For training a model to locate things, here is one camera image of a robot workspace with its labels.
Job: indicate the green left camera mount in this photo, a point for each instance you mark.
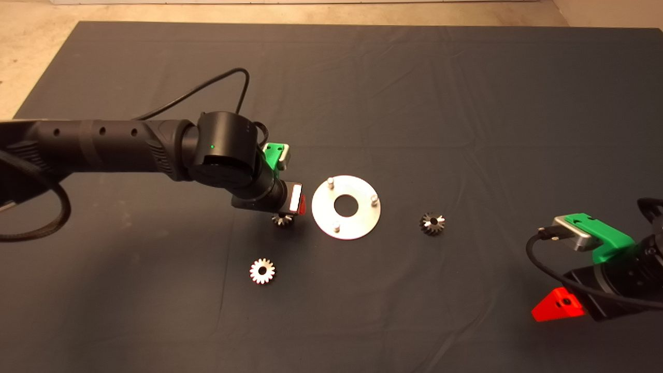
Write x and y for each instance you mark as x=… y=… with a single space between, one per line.
x=270 y=155

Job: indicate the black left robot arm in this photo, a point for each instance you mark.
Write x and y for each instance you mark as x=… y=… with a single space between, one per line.
x=103 y=145

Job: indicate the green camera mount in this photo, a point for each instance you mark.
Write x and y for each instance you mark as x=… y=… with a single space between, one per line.
x=611 y=243
x=270 y=155

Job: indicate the round metal carrier plate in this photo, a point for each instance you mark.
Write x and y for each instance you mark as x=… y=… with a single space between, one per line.
x=323 y=207

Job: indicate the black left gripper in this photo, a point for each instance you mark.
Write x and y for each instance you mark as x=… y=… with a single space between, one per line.
x=295 y=197

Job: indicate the dark grey table cloth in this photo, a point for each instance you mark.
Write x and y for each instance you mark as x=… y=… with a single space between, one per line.
x=414 y=103

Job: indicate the small steel planetary gear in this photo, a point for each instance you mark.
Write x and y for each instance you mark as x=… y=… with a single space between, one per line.
x=270 y=275
x=438 y=228
x=282 y=220

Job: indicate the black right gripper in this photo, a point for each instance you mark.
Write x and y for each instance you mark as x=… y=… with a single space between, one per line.
x=611 y=290

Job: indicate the green right camera mount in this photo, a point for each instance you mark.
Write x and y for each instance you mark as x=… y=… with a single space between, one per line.
x=611 y=243

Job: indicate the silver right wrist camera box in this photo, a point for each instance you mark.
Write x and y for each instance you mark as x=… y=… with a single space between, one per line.
x=570 y=233

